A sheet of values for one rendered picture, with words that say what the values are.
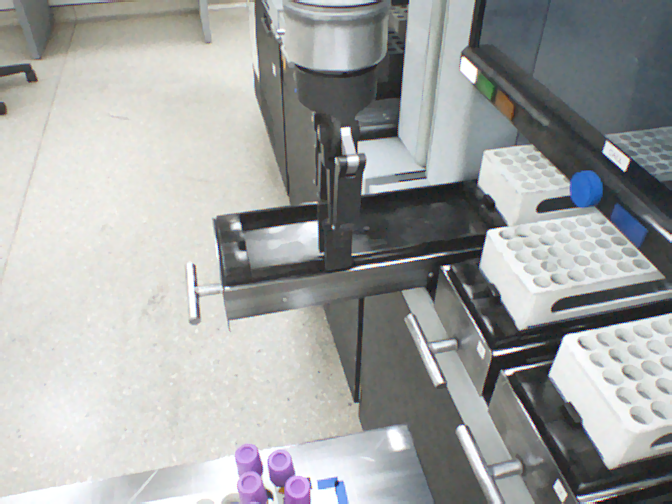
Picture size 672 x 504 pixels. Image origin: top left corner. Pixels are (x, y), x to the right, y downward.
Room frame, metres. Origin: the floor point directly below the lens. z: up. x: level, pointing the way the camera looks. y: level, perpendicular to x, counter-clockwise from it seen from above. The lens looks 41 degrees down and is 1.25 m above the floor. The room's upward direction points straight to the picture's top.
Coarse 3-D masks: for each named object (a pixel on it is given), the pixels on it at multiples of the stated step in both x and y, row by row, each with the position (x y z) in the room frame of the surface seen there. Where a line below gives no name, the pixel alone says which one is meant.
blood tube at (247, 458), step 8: (240, 448) 0.18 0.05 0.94; (248, 448) 0.18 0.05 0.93; (256, 448) 0.18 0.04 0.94; (240, 456) 0.18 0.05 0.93; (248, 456) 0.18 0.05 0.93; (256, 456) 0.17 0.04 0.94; (240, 464) 0.17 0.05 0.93; (248, 464) 0.17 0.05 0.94; (256, 464) 0.17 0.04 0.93; (240, 472) 0.17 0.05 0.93; (256, 472) 0.17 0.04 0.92
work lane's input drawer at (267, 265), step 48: (384, 192) 0.62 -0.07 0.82; (432, 192) 0.63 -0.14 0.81; (480, 192) 0.62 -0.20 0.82; (240, 240) 0.51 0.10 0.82; (288, 240) 0.53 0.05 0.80; (384, 240) 0.53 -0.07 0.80; (432, 240) 0.52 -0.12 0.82; (480, 240) 0.53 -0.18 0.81; (192, 288) 0.50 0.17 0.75; (240, 288) 0.45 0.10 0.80; (288, 288) 0.46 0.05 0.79; (336, 288) 0.47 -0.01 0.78; (384, 288) 0.49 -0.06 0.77
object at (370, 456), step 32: (288, 448) 0.25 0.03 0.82; (320, 448) 0.25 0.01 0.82; (352, 448) 0.25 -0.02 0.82; (384, 448) 0.25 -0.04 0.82; (416, 448) 0.25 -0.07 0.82; (96, 480) 0.22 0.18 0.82; (128, 480) 0.22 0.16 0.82; (160, 480) 0.22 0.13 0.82; (192, 480) 0.22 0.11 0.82; (224, 480) 0.22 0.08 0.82; (320, 480) 0.22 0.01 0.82; (352, 480) 0.22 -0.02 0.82; (384, 480) 0.22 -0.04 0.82; (416, 480) 0.22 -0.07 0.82
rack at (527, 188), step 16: (496, 160) 0.62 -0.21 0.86; (512, 160) 0.62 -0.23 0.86; (528, 160) 0.62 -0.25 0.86; (544, 160) 0.62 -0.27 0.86; (480, 176) 0.63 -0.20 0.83; (496, 176) 0.60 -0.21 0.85; (512, 176) 0.58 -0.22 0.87; (528, 176) 0.59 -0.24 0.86; (544, 176) 0.58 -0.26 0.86; (560, 176) 0.58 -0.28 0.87; (496, 192) 0.59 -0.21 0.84; (512, 192) 0.56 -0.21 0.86; (528, 192) 0.55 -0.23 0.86; (544, 192) 0.55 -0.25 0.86; (560, 192) 0.56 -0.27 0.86; (512, 208) 0.55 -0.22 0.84; (528, 208) 0.55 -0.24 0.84; (544, 208) 0.59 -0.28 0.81; (560, 208) 0.59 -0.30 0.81; (576, 208) 0.57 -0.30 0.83; (592, 208) 0.57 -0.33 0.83; (512, 224) 0.55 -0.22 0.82
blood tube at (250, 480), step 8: (248, 472) 0.16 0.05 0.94; (240, 480) 0.16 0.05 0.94; (248, 480) 0.16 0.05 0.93; (256, 480) 0.16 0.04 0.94; (240, 488) 0.15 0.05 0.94; (248, 488) 0.16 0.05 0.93; (256, 488) 0.15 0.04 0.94; (264, 488) 0.16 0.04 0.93; (240, 496) 0.15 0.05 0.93; (248, 496) 0.15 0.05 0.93; (256, 496) 0.15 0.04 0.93; (264, 496) 0.16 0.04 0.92
